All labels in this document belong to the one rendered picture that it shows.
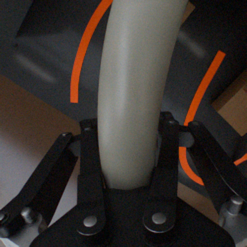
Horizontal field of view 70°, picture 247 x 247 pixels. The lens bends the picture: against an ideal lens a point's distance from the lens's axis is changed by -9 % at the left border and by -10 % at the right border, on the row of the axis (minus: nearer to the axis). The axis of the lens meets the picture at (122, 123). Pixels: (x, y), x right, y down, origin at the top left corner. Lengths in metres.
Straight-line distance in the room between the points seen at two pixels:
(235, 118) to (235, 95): 0.13
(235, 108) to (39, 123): 1.21
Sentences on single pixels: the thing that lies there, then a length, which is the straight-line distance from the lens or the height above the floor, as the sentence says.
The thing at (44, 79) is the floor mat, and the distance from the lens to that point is 1.23.
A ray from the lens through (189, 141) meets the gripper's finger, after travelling 0.16.
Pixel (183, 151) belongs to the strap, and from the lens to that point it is 1.31.
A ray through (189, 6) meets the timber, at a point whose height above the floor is 0.14.
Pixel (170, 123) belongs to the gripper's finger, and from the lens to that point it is 0.16.
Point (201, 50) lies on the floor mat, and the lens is 1.11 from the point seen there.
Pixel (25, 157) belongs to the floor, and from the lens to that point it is 1.63.
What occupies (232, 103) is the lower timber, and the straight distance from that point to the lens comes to 1.12.
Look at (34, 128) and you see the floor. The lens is 1.43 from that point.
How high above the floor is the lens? 1.07
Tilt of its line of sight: 63 degrees down
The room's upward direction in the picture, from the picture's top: 168 degrees counter-clockwise
